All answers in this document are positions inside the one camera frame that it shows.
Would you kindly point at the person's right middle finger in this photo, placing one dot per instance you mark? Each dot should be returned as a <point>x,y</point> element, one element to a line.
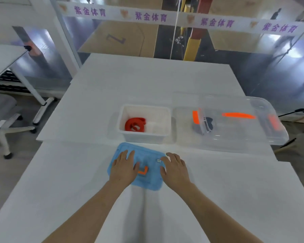
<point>171,157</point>

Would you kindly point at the clear plastic storage box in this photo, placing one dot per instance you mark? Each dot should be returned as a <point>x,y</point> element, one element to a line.
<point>233,134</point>

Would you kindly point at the person's left hand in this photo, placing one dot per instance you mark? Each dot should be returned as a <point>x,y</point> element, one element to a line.
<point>121,172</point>

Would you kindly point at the person's right thumb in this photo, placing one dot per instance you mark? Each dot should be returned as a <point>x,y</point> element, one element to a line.
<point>163,171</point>

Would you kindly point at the white banner with purple print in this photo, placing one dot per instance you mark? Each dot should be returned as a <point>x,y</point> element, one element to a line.
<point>152,17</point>

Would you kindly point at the blue plastic lid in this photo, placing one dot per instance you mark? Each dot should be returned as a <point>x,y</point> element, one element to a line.
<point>152,154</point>

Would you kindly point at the red coiled band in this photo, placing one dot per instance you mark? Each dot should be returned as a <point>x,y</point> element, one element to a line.
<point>134,124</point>

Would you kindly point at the black tripod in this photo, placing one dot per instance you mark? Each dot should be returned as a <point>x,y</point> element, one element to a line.
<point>297,112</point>

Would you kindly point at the person's left forearm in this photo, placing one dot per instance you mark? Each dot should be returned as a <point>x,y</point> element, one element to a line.
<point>91,215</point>

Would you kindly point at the person's left thumb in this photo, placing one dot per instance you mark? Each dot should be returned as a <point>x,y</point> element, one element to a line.
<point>136,167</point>

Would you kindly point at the orange box latch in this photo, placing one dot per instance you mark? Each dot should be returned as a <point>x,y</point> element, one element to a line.
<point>196,116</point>
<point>274,122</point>

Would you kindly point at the person's right forearm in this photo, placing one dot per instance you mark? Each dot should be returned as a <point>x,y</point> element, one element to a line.
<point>212,215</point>

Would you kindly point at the orange angled latch piece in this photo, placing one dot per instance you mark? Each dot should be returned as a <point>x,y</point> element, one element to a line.
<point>144,171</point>

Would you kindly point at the yellow post guard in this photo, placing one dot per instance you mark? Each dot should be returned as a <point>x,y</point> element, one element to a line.
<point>191,49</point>

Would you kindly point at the white plastic bin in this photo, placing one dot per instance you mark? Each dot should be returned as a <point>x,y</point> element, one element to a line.
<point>144,136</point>

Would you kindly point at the person's left middle finger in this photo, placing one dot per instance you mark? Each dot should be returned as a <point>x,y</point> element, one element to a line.
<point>125,155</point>

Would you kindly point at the grey office chair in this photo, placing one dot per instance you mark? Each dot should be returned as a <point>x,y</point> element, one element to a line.
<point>2,111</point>

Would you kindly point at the dark object in clear bag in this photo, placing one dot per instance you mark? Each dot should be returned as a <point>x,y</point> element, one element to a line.
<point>204,125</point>

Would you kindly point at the person's right little finger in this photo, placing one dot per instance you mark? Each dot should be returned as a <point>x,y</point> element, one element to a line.
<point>182,163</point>

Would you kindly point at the person's left little finger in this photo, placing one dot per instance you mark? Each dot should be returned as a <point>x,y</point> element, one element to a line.
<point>115,161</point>

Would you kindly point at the white desk with legs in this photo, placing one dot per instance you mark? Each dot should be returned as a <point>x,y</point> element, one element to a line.
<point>5,58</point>

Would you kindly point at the person's right hand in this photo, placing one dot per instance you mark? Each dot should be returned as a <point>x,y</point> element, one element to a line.
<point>176,174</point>

